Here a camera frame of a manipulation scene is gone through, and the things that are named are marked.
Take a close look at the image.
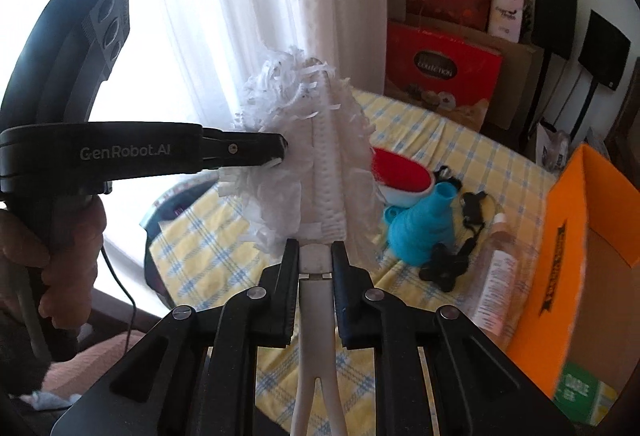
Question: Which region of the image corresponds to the orange cardboard box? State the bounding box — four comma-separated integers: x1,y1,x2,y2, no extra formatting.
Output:
508,144,639,395

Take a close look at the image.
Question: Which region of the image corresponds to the clear bottle pink cap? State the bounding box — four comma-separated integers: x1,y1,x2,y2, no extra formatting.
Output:
464,213,520,342

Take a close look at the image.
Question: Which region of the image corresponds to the white fluffy duster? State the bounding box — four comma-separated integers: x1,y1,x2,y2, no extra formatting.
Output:
219,48,383,435

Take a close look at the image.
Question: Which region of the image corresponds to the clear plastic bag clutter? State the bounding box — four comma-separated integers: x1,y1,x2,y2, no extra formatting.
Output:
536,119,570,176

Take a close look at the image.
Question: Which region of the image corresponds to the teal collapsible funnel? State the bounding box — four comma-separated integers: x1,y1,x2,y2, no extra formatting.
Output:
384,182,458,267

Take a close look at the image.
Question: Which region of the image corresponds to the black strap gadget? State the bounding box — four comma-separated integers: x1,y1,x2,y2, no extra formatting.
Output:
419,165,489,293

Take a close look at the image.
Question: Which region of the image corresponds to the brown cardboard box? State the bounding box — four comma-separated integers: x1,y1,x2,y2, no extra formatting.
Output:
405,14,542,130

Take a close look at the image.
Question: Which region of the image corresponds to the left black speaker on stand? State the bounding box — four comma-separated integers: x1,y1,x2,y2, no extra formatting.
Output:
525,0,578,133

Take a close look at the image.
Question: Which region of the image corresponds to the black speaker on stand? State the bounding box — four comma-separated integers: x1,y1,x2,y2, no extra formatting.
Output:
525,0,578,133
570,10,631,140

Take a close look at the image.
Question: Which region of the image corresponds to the yellow plaid tablecloth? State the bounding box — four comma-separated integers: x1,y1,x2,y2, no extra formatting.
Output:
150,90,556,435

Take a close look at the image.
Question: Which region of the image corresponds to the small white pink bag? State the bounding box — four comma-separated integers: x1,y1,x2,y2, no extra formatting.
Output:
487,0,533,44

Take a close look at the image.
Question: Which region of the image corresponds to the black cable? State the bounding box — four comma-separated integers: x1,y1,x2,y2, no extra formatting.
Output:
98,244,139,357

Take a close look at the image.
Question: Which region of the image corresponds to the person's left hand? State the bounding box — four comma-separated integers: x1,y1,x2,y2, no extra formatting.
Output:
1,196,106,330

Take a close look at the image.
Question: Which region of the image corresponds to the red white lint brush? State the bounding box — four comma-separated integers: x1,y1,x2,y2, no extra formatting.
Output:
371,148,435,208

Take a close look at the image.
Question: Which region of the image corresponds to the red Collection gift bag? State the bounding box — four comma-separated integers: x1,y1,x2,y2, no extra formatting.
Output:
384,21,502,131

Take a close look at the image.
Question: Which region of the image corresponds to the right black speaker on stand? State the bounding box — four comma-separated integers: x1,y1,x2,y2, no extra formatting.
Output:
570,10,631,140

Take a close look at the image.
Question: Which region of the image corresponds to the green Darlie toothpaste box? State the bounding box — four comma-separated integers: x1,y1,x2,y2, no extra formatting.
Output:
553,361,617,426

